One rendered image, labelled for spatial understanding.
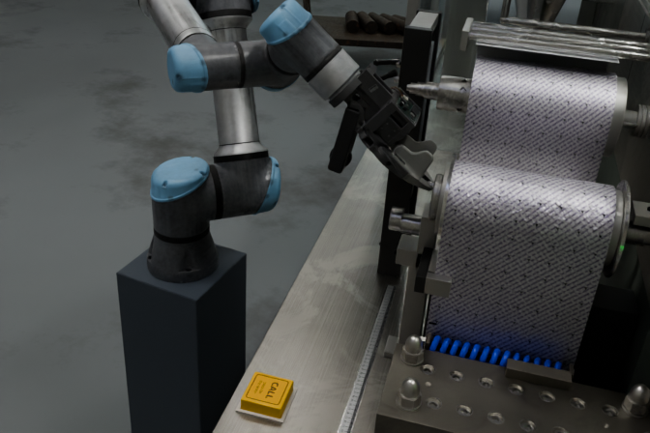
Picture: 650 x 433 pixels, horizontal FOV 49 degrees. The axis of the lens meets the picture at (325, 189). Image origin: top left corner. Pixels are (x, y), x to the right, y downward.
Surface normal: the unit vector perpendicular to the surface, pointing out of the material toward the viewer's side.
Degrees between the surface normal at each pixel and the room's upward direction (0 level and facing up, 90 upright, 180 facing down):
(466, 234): 90
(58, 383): 0
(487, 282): 90
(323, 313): 0
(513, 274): 90
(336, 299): 0
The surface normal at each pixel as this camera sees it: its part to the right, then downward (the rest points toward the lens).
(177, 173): -0.06, -0.86
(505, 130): -0.26, 0.47
